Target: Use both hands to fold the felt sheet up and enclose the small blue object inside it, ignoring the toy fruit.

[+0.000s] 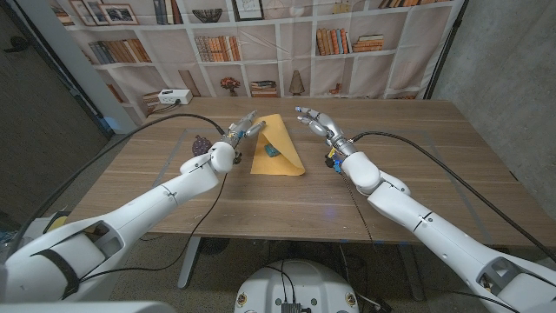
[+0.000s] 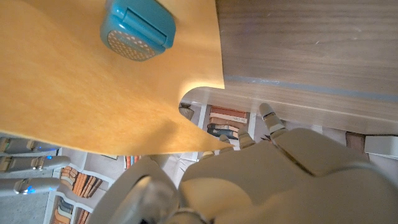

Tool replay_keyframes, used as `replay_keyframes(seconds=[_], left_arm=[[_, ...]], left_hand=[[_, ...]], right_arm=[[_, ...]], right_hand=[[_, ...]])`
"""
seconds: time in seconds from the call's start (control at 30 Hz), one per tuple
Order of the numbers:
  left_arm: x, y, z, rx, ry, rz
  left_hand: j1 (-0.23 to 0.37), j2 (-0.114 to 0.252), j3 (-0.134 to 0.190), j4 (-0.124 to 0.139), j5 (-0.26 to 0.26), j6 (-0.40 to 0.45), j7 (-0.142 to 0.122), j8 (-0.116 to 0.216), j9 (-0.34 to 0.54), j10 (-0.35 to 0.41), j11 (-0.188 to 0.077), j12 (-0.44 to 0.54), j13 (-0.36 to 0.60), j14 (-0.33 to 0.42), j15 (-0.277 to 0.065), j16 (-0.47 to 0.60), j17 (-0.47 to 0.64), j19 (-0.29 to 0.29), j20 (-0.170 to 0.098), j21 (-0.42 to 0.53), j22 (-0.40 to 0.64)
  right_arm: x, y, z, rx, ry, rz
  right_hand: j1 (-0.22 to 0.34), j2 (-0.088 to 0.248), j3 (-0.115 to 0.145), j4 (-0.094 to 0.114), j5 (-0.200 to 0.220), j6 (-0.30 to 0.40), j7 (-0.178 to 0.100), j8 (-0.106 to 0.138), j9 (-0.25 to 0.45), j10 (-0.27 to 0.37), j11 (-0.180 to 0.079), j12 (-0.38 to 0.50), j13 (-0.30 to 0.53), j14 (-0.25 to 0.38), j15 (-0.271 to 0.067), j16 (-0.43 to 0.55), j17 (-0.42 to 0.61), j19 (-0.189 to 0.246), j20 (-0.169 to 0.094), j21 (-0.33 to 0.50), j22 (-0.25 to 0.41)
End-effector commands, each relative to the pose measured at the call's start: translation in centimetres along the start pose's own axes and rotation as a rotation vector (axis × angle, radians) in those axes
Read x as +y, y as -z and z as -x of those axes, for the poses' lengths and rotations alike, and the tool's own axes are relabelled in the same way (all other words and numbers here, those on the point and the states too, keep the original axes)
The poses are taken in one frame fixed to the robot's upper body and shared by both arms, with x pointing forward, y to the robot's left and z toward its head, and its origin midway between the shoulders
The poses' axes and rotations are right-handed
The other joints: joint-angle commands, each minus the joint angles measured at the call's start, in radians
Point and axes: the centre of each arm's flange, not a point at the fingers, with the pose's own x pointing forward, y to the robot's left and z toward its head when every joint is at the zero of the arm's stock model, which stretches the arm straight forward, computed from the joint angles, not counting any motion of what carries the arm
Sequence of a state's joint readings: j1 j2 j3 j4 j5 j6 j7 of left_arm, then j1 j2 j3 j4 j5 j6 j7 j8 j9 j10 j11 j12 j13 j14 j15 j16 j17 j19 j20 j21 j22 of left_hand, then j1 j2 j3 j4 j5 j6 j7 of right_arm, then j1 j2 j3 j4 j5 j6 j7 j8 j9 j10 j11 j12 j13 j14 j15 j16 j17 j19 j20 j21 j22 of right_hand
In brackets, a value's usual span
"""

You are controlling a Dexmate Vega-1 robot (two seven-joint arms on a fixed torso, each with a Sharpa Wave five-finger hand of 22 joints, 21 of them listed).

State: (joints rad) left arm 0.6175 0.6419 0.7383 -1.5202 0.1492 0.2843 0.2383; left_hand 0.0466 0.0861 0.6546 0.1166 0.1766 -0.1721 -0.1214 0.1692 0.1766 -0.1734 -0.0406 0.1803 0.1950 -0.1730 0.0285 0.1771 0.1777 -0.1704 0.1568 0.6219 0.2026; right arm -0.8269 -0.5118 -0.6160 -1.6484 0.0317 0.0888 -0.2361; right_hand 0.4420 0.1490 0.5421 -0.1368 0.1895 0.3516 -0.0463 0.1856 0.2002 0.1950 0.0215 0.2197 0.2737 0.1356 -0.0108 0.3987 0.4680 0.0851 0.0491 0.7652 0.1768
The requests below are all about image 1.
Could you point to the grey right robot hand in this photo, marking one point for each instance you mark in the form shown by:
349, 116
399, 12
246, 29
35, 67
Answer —
328, 128

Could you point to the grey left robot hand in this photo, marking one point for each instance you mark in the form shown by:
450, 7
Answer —
241, 130

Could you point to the small blue object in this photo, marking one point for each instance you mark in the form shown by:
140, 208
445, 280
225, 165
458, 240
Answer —
273, 151

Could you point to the yellow felt sheet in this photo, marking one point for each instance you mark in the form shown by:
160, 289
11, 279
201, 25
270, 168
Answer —
282, 143

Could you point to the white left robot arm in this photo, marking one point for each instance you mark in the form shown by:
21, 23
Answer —
152, 204

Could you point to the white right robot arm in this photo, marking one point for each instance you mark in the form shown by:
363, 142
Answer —
434, 230

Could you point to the purple toy grapes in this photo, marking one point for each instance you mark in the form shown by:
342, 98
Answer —
201, 145

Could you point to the yellow and black floor object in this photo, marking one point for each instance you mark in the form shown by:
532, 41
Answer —
56, 222

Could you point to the white power strip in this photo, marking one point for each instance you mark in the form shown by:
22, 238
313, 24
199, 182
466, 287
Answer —
175, 96

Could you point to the printed bookshelf backdrop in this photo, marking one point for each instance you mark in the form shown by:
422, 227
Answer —
269, 61

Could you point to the grey table leg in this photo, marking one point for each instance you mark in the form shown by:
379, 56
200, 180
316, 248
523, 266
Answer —
189, 263
412, 271

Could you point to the black backdrop stand pole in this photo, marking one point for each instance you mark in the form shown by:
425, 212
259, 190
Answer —
447, 48

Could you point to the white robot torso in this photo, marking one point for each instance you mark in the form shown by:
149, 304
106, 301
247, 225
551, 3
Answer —
299, 284

